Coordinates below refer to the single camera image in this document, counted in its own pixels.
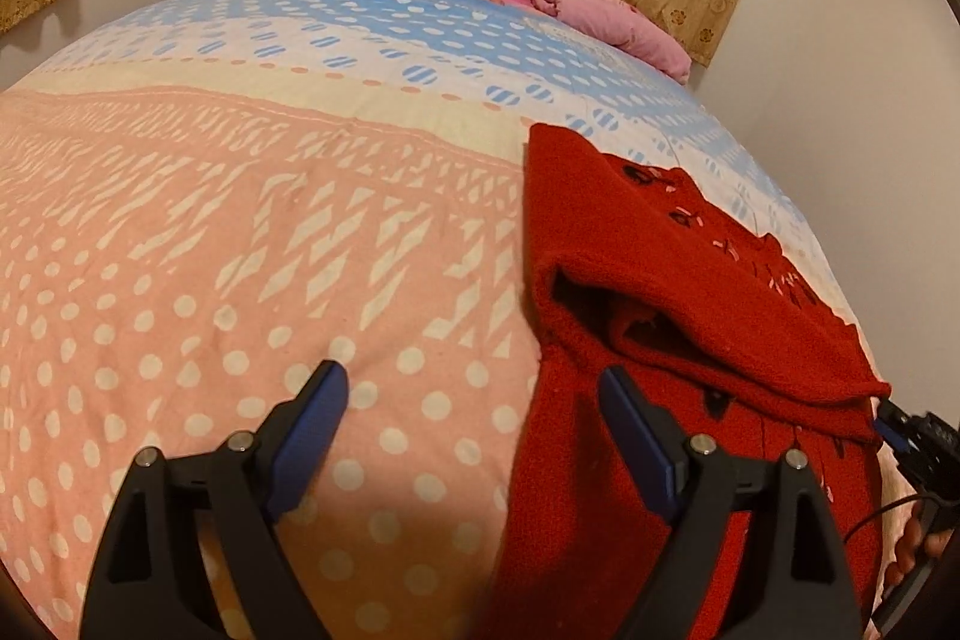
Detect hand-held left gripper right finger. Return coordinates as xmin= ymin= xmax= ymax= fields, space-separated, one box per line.
xmin=598 ymin=364 xmax=865 ymax=640

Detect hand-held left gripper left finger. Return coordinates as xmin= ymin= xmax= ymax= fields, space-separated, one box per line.
xmin=78 ymin=359 xmax=350 ymax=640

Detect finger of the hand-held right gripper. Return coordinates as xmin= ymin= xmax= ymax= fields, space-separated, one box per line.
xmin=874 ymin=397 xmax=960 ymax=503

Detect red knitted sweater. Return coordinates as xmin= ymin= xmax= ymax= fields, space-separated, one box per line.
xmin=486 ymin=122 xmax=893 ymax=640

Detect person's right hand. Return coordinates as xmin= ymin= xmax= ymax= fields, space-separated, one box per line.
xmin=885 ymin=514 xmax=955 ymax=594

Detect pink and blue dotted bedspread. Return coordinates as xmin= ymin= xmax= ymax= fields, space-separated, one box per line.
xmin=0 ymin=0 xmax=901 ymax=640

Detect pink pillow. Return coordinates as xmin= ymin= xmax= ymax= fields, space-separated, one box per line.
xmin=531 ymin=0 xmax=692 ymax=81

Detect black cable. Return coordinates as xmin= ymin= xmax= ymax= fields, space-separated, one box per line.
xmin=840 ymin=494 xmax=938 ymax=545

